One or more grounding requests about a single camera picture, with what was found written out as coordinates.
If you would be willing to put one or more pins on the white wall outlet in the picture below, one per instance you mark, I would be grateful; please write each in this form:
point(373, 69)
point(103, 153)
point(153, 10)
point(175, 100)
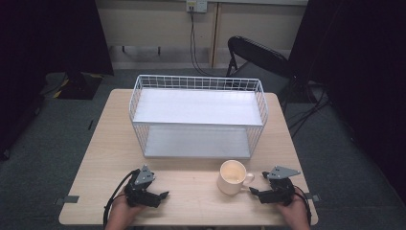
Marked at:
point(197, 5)

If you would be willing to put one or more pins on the person's right hand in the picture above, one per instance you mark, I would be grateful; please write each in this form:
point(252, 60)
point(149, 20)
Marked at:
point(297, 214)

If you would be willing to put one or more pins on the white cup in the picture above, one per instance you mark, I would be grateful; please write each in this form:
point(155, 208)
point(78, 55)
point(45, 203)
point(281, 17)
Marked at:
point(230, 188)

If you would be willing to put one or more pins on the black folding chair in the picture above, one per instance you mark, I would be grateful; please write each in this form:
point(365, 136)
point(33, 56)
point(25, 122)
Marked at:
point(258, 54)

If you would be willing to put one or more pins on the small black floor strip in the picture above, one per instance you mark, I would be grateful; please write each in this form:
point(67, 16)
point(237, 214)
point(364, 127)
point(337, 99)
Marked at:
point(90, 124)

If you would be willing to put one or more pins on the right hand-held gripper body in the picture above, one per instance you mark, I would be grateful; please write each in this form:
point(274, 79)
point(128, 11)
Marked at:
point(281, 193)

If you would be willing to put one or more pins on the grey table bracket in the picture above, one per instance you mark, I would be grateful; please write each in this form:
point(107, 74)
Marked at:
point(67, 200)
point(314, 197)

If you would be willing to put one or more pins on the person's left hand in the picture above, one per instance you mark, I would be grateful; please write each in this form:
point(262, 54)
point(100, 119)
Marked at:
point(119, 214)

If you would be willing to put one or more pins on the black stand base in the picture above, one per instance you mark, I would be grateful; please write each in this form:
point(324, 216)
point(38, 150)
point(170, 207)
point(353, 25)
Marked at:
point(79, 86)

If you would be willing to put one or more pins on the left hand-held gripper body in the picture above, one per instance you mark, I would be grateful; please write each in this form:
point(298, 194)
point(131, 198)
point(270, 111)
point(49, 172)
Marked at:
point(140, 191)

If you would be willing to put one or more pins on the black curtain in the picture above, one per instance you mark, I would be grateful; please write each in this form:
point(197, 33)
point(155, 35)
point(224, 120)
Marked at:
point(38, 41)
point(360, 64)

